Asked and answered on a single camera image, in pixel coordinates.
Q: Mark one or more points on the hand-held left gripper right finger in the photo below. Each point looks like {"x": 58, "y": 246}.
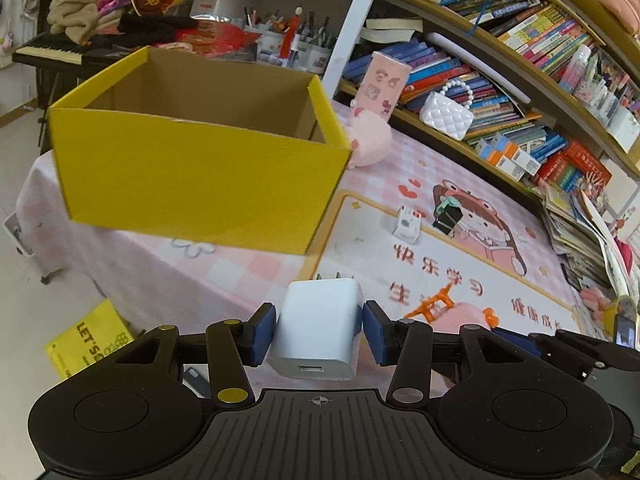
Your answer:
{"x": 375, "y": 332}

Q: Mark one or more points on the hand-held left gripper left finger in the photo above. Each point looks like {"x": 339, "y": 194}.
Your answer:
{"x": 262, "y": 332}

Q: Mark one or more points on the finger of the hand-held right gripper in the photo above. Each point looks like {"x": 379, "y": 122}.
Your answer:
{"x": 517, "y": 341}

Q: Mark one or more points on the white USB charger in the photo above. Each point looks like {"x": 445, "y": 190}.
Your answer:
{"x": 315, "y": 330}

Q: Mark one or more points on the pink plush chick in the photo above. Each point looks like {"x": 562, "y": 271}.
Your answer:
{"x": 465, "y": 315}

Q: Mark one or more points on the small white box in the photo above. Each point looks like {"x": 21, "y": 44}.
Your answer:
{"x": 407, "y": 225}

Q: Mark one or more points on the black clip with teal bow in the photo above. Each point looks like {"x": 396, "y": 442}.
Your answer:
{"x": 447, "y": 220}

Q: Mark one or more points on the yellow cardboard box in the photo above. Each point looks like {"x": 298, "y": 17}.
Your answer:
{"x": 190, "y": 180}

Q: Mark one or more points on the pink plush pig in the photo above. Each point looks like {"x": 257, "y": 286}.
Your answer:
{"x": 370, "y": 140}

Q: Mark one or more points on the pink checked tablecloth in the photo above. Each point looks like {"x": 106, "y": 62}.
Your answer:
{"x": 200, "y": 280}

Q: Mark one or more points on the pink yellow plush toy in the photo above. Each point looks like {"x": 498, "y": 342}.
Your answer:
{"x": 600, "y": 302}

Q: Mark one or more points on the stack of magazines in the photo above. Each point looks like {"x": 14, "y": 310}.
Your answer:
{"x": 575, "y": 230}

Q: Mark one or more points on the white orange carton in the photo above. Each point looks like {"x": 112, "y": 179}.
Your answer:
{"x": 520, "y": 157}
{"x": 500, "y": 165}

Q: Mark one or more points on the yellow paper bag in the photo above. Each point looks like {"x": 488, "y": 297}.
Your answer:
{"x": 85, "y": 345}

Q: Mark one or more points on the red dictionaries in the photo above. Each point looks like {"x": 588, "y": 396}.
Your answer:
{"x": 575, "y": 165}

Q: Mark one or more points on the white quilted pearl handbag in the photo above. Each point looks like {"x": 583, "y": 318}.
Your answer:
{"x": 445, "y": 117}

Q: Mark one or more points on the white stationery organizer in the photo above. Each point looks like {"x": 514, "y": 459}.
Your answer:
{"x": 620, "y": 125}

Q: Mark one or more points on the pink sticker container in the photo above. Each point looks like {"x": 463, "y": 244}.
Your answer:
{"x": 382, "y": 85}

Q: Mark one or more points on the white paper roll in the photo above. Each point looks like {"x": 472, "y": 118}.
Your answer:
{"x": 480, "y": 67}

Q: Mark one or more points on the row of blue books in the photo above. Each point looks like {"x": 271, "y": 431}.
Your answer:
{"x": 435, "y": 60}

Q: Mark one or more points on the white pen holder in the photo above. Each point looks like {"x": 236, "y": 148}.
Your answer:
{"x": 315, "y": 57}
{"x": 272, "y": 50}

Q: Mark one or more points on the red plastic bag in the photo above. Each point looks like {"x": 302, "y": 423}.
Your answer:
{"x": 225, "y": 40}

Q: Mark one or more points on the red figurine pen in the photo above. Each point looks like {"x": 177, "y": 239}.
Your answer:
{"x": 291, "y": 32}

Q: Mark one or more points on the cream thick books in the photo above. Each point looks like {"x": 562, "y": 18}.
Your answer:
{"x": 390, "y": 30}

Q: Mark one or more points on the row of colourful paperback books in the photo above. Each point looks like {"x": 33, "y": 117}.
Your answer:
{"x": 540, "y": 25}

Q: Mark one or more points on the wooden bookshelf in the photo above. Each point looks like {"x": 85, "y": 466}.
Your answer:
{"x": 452, "y": 17}

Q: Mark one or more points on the black cloth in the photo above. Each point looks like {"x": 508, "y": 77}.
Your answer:
{"x": 150, "y": 27}

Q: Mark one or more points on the black keyboard piano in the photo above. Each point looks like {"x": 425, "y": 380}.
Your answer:
{"x": 50, "y": 52}

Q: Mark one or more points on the beige cloth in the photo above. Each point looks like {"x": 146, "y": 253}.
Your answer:
{"x": 80, "y": 5}

